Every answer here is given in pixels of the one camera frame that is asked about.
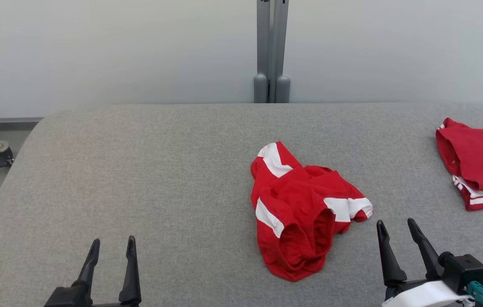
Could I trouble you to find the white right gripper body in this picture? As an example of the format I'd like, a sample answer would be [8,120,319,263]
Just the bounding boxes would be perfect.
[381,277,472,307]

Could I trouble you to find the red shorts white stripes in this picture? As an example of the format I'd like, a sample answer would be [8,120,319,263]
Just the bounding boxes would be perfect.
[250,142,373,282]

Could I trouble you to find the grey metal frame rail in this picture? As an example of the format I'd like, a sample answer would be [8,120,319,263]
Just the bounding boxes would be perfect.
[0,110,45,139]

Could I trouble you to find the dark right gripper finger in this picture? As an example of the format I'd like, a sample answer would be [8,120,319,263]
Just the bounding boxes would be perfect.
[407,218,442,280]
[376,220,407,287]

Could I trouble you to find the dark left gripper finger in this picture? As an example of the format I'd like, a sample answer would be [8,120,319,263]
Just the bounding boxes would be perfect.
[119,236,142,305]
[72,239,101,295]

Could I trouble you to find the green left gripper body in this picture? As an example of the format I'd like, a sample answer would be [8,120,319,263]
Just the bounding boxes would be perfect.
[44,287,140,307]

